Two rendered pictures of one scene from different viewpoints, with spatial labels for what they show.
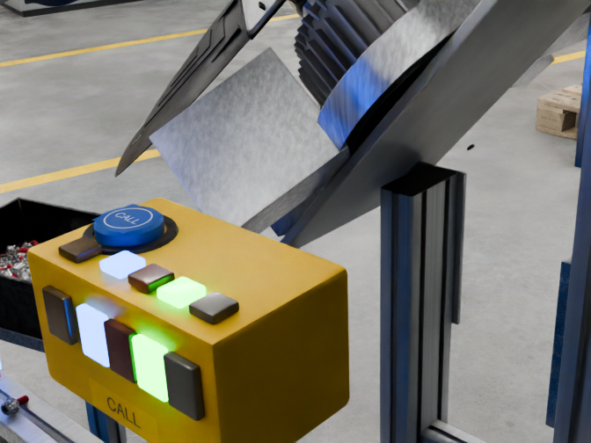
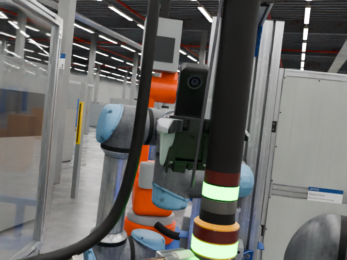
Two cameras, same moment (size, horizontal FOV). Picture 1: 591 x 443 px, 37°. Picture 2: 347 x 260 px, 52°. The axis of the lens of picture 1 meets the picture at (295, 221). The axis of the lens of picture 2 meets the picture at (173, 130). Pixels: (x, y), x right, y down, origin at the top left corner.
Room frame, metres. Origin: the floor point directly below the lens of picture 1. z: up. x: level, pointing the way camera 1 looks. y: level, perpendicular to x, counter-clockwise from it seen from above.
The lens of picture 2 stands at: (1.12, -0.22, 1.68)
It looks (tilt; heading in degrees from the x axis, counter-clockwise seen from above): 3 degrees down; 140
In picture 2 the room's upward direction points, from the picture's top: 6 degrees clockwise
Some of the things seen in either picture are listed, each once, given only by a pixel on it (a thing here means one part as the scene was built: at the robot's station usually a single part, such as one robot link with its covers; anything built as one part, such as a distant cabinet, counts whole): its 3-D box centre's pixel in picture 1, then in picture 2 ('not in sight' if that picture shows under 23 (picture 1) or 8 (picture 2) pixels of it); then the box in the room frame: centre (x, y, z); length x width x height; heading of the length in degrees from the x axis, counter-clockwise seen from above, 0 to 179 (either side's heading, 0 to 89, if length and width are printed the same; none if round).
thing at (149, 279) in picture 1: (150, 278); not in sight; (0.41, 0.08, 1.08); 0.02 x 0.02 x 0.01; 46
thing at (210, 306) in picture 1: (214, 307); not in sight; (0.37, 0.04, 1.08); 0.02 x 0.02 x 0.01; 46
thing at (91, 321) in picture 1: (95, 335); not in sight; (0.41, 0.11, 1.04); 0.02 x 0.01 x 0.03; 46
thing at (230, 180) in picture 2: not in sight; (222, 176); (0.90, 0.03, 1.62); 0.03 x 0.03 x 0.01
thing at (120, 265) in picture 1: (122, 264); not in sight; (0.42, 0.09, 1.08); 0.02 x 0.02 x 0.01; 46
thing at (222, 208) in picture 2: not in sight; (219, 203); (0.90, 0.03, 1.60); 0.03 x 0.03 x 0.01
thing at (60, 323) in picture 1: (60, 315); not in sight; (0.43, 0.13, 1.04); 0.02 x 0.01 x 0.03; 46
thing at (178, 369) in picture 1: (184, 385); not in sight; (0.36, 0.06, 1.04); 0.02 x 0.01 x 0.03; 46
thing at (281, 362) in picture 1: (188, 335); not in sight; (0.44, 0.06, 1.02); 0.16 x 0.10 x 0.11; 46
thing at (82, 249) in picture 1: (80, 250); not in sight; (0.44, 0.12, 1.08); 0.02 x 0.02 x 0.01; 46
